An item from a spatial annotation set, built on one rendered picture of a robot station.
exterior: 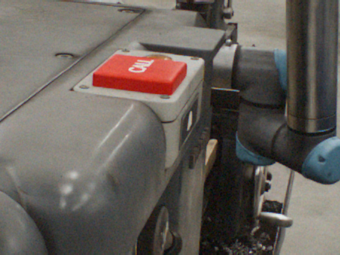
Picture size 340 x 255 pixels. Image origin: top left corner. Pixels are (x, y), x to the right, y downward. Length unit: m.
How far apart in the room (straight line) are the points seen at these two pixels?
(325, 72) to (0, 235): 0.87
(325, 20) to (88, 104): 0.69
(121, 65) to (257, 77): 0.74
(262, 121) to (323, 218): 2.15
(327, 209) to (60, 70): 2.98
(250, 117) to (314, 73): 0.18
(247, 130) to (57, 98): 0.83
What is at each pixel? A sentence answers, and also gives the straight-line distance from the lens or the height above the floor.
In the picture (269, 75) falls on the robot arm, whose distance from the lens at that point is 1.34.
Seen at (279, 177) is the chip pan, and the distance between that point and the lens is 2.38.
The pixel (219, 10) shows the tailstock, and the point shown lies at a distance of 2.28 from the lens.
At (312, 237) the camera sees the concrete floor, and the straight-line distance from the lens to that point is 3.31.
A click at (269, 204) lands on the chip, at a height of 0.55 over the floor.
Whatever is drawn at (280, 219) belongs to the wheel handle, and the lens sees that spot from 1.74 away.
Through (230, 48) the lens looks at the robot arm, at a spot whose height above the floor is 1.11.
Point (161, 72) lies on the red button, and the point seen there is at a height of 1.27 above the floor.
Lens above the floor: 1.43
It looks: 19 degrees down
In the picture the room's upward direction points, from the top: 3 degrees clockwise
